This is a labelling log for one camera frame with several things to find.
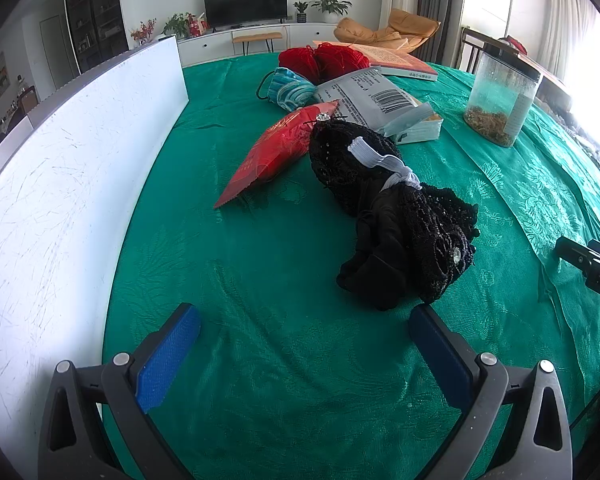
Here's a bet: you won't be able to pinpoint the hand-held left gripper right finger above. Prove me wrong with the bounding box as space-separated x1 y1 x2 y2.
408 304 573 480

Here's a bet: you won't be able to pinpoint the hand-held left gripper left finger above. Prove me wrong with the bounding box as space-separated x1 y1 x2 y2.
37 302 202 480

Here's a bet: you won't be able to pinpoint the black lace cloth bundle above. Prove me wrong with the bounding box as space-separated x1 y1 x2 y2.
307 119 481 311

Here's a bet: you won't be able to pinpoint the white cardboard box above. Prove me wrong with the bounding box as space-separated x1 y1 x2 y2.
0 34 190 480

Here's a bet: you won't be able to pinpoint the red yarn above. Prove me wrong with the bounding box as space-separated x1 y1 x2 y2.
279 44 372 85

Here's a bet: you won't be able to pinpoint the green satin tablecloth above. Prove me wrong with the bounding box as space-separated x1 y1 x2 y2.
100 52 600 480

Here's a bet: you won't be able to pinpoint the clear jar with black lid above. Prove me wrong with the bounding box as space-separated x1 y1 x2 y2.
463 41 545 148

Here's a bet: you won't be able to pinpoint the red cloth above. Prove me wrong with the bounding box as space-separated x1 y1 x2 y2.
497 35 529 57

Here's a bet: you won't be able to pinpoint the wooden railed furniture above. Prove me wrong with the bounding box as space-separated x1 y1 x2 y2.
457 27 566 86

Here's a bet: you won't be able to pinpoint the red foil packet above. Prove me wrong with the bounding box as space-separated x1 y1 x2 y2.
214 101 340 210

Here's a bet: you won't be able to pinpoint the white curtain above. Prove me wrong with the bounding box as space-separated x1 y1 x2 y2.
505 0 600 81

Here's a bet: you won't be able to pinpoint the orange book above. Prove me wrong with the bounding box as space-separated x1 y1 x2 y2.
312 40 440 82

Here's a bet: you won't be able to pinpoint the plastic packet of thin sticks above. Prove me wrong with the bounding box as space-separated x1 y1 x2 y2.
312 69 443 145

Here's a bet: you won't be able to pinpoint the orange lounge chair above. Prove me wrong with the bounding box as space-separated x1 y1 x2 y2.
334 8 442 54

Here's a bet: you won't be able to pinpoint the grey curtain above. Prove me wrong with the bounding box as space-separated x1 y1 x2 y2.
419 0 468 63

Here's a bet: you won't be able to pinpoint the light blue striped fabric bundle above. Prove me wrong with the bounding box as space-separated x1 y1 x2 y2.
256 67 318 111

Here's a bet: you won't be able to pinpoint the white television cabinet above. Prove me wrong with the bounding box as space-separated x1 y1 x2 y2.
177 20 346 67

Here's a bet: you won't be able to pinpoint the red flowers in vase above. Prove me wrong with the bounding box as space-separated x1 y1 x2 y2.
130 20 157 46

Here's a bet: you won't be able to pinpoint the green potted plant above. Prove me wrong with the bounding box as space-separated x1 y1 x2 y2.
162 12 191 40

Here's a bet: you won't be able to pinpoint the wooden stool with metal legs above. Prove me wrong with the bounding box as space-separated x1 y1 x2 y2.
231 31 284 56

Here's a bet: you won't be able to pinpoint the leafy plant in white pot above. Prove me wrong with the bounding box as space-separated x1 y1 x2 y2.
311 0 353 24

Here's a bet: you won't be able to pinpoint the black display cabinet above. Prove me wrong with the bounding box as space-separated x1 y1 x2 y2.
62 0 131 75

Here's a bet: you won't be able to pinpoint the black television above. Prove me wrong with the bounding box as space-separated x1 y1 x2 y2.
203 0 288 28

